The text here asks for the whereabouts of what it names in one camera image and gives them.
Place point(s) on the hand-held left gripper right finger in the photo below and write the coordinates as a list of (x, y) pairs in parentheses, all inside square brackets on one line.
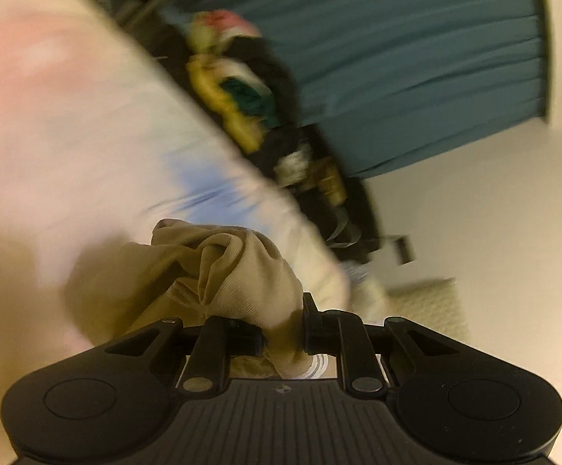
[(317, 334)]

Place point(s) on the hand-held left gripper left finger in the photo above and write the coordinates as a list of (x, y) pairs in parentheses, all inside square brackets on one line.
[(242, 340)]

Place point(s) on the tan t-shirt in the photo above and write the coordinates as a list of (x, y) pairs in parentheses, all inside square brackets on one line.
[(222, 271)]

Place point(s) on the pile of mixed clothes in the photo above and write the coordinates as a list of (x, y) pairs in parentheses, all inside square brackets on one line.
[(271, 121)]

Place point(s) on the cream floor rug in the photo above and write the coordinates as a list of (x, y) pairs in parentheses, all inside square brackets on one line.
[(431, 307)]

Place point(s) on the white bed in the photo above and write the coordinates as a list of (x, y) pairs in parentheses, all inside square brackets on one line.
[(82, 121)]

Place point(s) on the teal curtain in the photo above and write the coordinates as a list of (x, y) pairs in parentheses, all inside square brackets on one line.
[(406, 58)]

